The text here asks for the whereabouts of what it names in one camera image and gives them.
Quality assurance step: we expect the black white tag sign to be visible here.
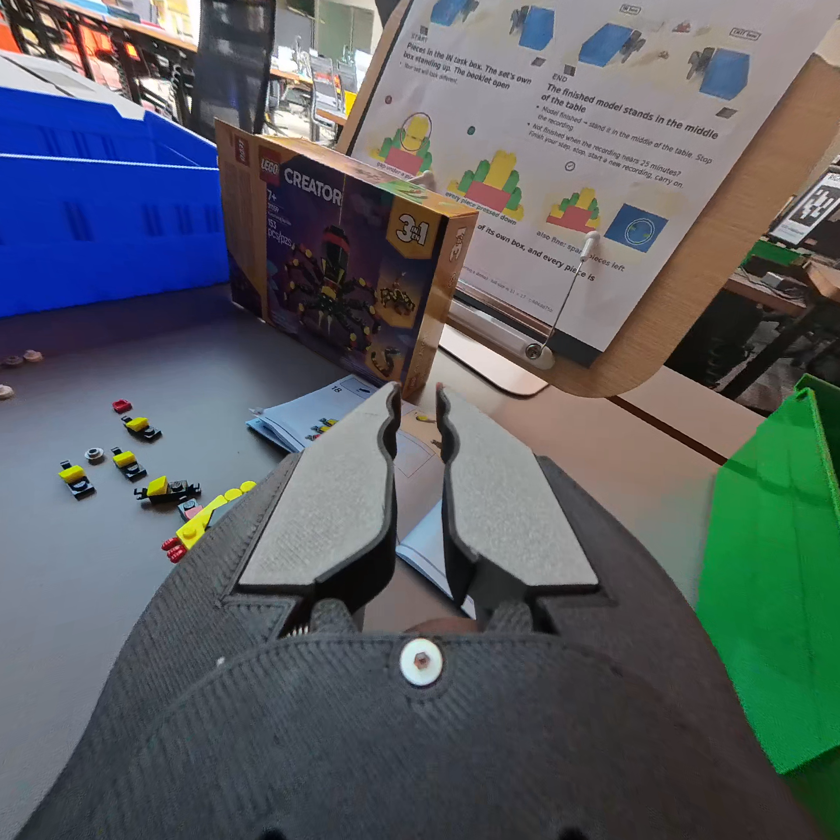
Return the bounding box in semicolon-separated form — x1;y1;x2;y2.
768;167;840;247

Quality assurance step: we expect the printed instruction sheet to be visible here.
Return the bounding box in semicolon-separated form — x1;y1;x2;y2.
348;0;840;352

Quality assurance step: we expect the wooden document stand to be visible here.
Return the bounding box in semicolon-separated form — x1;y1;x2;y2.
335;0;840;399

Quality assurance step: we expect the lego instruction booklet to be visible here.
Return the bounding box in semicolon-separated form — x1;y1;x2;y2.
246;379;476;621

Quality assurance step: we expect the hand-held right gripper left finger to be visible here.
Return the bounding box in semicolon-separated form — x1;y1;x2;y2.
236;382;403;613

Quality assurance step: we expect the metal storage shelving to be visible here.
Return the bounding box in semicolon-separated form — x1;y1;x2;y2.
0;0;198;86

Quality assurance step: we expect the black mesh office chair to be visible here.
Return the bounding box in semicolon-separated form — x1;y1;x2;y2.
190;0;277;142

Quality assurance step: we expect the grey office chair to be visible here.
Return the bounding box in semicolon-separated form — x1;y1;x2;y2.
305;52;355;129

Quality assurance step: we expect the purple yellow lego set box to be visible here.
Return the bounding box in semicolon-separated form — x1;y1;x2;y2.
214;118;480;403

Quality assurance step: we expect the small green bin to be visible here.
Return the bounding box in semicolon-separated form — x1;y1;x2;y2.
742;239;815;266

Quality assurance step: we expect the yellow black lego spider body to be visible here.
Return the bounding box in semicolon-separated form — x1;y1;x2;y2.
162;480;258;565

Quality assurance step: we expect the green plastic bin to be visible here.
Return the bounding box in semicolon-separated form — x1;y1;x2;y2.
696;374;840;840

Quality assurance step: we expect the yellow black lego leg assembly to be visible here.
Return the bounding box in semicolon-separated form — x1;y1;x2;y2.
134;476;201;506

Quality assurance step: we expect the blue plastic bin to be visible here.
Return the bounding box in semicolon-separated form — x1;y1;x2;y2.
0;85;231;320

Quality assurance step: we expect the wooden side table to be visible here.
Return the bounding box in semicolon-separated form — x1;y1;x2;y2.
722;262;840;319

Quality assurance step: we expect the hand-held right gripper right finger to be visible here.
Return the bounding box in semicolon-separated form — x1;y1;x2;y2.
435;386;601;606

